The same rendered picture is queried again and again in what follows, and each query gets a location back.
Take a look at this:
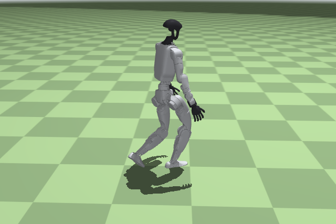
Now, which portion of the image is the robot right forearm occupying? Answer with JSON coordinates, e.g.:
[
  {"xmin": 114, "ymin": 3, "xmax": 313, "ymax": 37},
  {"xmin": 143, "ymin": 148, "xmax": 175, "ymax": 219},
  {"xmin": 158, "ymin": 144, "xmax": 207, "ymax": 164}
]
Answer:
[{"xmin": 180, "ymin": 74, "xmax": 195, "ymax": 105}]

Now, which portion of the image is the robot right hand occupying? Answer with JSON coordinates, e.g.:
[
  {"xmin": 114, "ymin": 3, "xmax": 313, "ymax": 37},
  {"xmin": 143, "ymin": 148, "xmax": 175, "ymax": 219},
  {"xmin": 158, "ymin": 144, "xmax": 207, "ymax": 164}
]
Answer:
[{"xmin": 187, "ymin": 99, "xmax": 205, "ymax": 122}]

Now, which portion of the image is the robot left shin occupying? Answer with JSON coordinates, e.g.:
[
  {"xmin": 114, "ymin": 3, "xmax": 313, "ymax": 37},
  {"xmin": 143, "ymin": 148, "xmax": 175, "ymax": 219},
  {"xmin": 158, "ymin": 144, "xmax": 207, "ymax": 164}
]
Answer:
[{"xmin": 136, "ymin": 128, "xmax": 164, "ymax": 157}]

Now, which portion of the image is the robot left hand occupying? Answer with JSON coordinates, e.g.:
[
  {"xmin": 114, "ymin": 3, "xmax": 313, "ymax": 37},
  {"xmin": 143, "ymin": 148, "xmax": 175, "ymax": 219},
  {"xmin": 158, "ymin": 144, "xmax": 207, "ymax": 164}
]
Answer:
[{"xmin": 169, "ymin": 82, "xmax": 180, "ymax": 95}]

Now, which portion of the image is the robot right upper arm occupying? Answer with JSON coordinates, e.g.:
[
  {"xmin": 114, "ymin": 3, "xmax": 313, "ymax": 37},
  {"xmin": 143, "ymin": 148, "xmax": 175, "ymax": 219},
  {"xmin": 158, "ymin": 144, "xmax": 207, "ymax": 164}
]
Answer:
[{"xmin": 170, "ymin": 48, "xmax": 183, "ymax": 83}]

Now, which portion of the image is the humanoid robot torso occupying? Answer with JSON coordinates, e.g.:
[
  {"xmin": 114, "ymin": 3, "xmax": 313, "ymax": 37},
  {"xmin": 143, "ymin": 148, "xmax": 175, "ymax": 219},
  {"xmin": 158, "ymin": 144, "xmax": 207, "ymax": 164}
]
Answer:
[{"xmin": 154, "ymin": 41, "xmax": 178, "ymax": 105}]

